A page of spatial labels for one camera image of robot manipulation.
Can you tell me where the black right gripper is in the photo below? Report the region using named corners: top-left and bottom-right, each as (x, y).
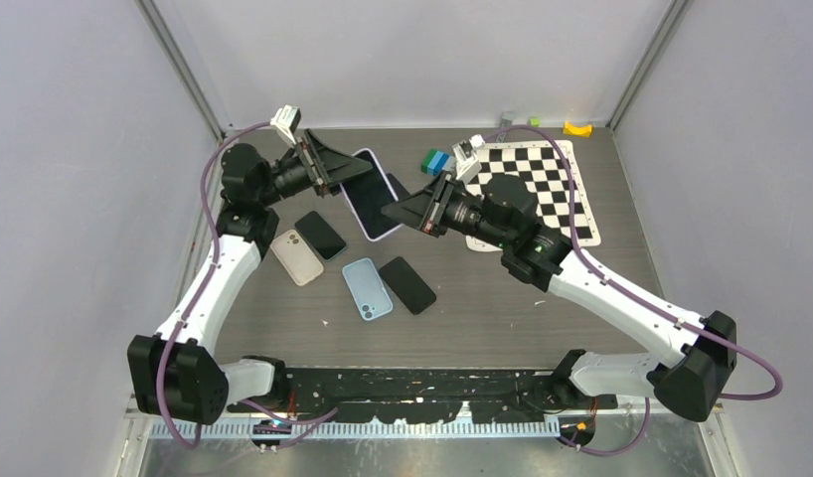
top-left (383, 169), bottom-right (512, 249)

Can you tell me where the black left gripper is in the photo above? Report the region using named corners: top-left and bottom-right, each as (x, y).
top-left (258, 131), bottom-right (373, 209)

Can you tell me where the lilac phone case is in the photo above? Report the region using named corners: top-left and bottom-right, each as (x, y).
top-left (340, 148), bottom-right (401, 242)

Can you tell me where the dark phone face up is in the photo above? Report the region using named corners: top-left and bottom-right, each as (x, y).
top-left (294, 211), bottom-right (347, 261)

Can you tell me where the cream cased phone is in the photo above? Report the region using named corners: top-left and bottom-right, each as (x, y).
top-left (269, 229), bottom-right (324, 286)

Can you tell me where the black phone face up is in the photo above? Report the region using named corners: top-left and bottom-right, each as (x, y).
top-left (379, 256), bottom-right (437, 315)

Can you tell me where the light blue phone face up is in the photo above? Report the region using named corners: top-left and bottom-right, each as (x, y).
top-left (342, 257), bottom-right (394, 322)

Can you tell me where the teal phone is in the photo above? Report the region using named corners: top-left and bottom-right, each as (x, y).
top-left (387, 173), bottom-right (410, 201)

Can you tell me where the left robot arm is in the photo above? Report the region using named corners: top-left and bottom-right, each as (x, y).
top-left (126, 130), bottom-right (372, 425)

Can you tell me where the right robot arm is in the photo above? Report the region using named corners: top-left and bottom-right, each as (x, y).
top-left (382, 174), bottom-right (736, 422)

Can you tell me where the green blue block stack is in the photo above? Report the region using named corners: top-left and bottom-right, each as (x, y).
top-left (420, 149), bottom-right (456, 177)

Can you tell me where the black white chessboard mat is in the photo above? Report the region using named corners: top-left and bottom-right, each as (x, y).
top-left (466, 140), bottom-right (601, 247)

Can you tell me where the yellow curved toy piece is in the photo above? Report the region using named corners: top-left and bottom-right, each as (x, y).
top-left (563, 121), bottom-right (593, 138)

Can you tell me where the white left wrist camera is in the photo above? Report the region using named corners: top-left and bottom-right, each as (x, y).
top-left (269, 104), bottom-right (302, 148)

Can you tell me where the grey metal bracket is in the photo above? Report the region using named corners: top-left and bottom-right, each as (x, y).
top-left (499, 111), bottom-right (516, 129)

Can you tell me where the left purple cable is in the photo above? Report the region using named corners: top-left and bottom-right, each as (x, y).
top-left (154, 121), bottom-right (339, 452)

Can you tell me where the purple cable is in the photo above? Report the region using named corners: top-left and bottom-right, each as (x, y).
top-left (154, 121), bottom-right (339, 452)
top-left (482, 125), bottom-right (784, 457)

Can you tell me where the aluminium frame rail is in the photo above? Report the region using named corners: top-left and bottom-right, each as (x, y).
top-left (119, 128), bottom-right (724, 477)

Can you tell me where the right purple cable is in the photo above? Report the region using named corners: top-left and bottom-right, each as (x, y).
top-left (482, 125), bottom-right (784, 457)

